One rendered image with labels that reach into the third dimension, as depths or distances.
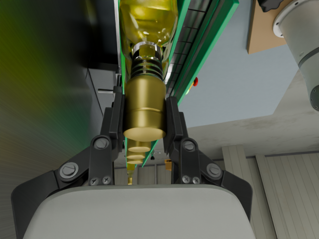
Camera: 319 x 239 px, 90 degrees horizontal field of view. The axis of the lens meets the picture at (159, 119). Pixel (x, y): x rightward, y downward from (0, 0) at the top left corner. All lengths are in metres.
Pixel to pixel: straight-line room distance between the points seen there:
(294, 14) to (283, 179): 7.15
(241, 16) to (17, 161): 0.61
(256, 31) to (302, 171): 7.31
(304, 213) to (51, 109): 7.65
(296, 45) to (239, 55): 0.22
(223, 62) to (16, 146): 0.68
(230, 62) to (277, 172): 6.98
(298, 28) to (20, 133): 0.60
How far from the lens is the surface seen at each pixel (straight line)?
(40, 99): 0.24
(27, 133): 0.22
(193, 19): 0.41
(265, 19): 0.62
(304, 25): 0.58
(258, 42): 0.67
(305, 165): 7.84
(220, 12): 0.34
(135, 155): 0.28
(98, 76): 0.56
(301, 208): 7.66
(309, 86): 0.52
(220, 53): 0.69
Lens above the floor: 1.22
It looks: 24 degrees down
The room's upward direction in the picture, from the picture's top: 179 degrees clockwise
